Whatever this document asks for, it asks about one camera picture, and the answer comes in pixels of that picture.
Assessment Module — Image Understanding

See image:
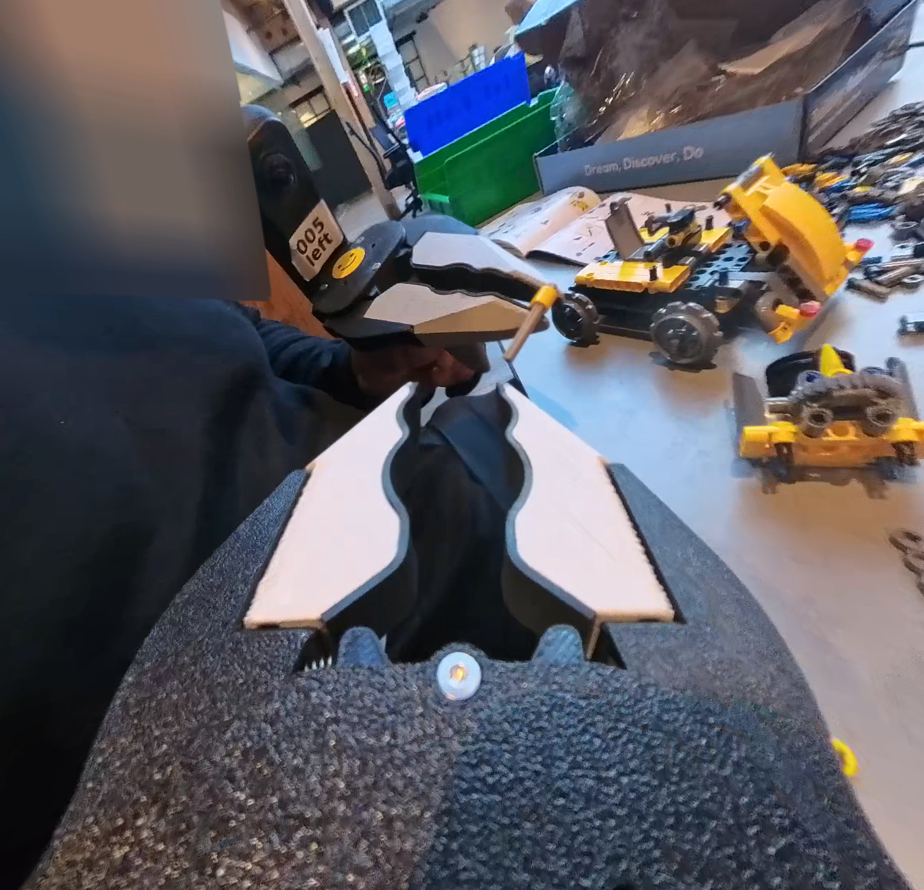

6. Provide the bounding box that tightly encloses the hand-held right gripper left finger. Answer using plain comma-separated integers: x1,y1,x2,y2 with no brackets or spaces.
244,383,434,631

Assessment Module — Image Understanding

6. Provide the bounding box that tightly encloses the blue plastic crate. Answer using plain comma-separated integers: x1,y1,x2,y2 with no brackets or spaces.
403,52,533,159

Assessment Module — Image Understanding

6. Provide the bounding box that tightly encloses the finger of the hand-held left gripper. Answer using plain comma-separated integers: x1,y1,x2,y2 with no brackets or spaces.
410,232,551,304
364,282,533,347

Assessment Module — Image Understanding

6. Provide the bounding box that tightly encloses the pile of small connector pieces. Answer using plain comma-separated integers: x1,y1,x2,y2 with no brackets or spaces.
783,150,924,221

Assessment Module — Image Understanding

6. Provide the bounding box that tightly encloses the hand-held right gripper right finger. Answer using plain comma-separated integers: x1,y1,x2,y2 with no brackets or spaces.
498,383,676,658

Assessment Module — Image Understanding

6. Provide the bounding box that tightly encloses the yellow brick vehicle model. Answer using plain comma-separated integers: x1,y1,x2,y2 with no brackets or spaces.
552,154,876,368

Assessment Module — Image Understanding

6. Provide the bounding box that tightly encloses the green bin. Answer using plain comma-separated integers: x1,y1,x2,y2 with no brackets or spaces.
413,89,562,228

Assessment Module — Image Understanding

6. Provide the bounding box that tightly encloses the pale support post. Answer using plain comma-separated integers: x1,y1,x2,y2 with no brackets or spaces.
266,0,402,221

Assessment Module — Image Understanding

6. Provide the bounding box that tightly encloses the pile of grey track links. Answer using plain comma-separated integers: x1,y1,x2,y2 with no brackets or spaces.
852,99,924,156

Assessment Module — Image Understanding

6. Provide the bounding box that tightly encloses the thin grey axle rod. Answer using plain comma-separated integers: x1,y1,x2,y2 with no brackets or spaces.
503,307,550,363

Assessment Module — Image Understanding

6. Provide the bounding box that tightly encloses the person's left forearm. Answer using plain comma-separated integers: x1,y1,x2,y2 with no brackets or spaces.
245,304,376,412

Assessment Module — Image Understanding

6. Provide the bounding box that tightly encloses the person's dark clothing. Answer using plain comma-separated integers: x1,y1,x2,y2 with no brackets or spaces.
0,294,405,887

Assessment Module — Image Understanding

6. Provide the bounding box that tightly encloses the blue kit box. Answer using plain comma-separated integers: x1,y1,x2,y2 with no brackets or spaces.
514,0,924,195

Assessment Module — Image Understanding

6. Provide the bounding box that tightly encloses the person's left hand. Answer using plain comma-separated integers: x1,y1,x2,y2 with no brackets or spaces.
348,341,482,401

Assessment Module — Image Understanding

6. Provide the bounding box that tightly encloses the yellow brick wheel subassembly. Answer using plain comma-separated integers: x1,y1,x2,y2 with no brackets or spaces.
731,343,924,484

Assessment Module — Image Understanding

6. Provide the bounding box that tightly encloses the white instruction booklet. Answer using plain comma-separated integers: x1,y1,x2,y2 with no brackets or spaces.
482,186,732,267

